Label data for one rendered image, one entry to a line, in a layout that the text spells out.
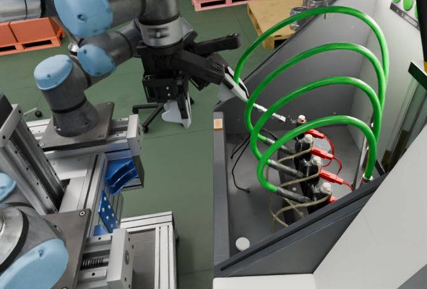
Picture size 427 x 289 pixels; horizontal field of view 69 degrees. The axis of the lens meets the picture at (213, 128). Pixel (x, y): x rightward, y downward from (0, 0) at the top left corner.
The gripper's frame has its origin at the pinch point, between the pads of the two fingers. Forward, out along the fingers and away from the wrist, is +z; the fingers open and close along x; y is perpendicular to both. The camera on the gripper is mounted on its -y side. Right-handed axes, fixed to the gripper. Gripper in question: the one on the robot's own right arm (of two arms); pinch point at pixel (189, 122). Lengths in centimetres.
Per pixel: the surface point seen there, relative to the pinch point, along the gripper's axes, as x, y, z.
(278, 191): 12.7, -18.6, 10.3
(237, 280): 24.1, -8.5, 25.8
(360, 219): 24.5, -30.3, 4.2
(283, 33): -295, -79, 107
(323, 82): 4.6, -27.3, -11.0
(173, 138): -139, 38, 124
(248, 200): -8.6, -13.8, 40.8
